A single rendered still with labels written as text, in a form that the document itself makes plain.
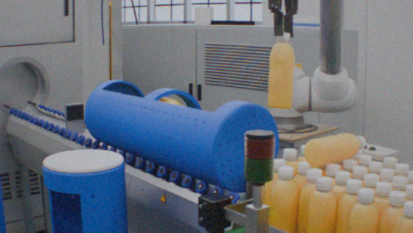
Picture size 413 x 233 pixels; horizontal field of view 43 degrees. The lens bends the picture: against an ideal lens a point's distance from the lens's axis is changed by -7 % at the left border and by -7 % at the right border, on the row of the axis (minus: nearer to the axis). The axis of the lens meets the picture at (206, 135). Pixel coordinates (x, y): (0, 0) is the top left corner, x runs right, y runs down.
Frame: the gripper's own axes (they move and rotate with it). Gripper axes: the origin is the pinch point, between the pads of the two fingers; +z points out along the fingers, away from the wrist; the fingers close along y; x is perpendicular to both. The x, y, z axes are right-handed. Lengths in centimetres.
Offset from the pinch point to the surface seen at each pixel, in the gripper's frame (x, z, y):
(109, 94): -87, 21, 3
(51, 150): -148, 48, -1
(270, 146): 28, 31, 38
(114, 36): -151, -11, -41
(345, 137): 19.9, 31.4, -3.2
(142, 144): -57, 38, 8
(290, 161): 2.2, 39.4, -1.3
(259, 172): 27, 36, 40
